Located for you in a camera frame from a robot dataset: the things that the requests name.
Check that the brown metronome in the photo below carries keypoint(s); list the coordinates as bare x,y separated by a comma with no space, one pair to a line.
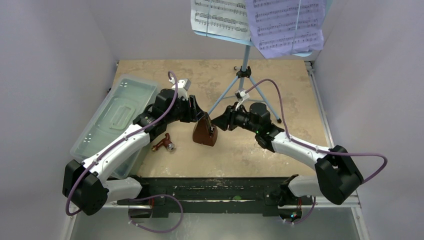
204,132

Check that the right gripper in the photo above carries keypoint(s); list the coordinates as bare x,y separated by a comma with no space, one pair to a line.
230,116

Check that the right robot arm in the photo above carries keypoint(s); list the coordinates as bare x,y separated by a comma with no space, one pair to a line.
336,175

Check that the clear plastic storage bin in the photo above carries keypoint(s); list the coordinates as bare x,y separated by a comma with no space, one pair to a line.
128,98

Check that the purple paper sheet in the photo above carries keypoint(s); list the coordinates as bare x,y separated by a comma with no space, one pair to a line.
286,27

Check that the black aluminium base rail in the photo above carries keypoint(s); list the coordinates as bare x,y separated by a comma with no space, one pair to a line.
267,196

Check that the brown capo clamp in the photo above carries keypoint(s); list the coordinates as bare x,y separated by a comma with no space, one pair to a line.
166,143

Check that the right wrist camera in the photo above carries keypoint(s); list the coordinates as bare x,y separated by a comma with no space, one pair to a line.
241,96

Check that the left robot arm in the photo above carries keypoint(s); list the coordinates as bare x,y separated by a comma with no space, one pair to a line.
116,152

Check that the light blue music stand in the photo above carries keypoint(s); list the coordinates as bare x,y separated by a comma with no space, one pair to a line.
244,72

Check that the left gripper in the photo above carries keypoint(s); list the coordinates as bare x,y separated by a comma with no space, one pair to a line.
193,112

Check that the white sheet music page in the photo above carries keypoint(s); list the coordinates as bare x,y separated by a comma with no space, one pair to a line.
227,18

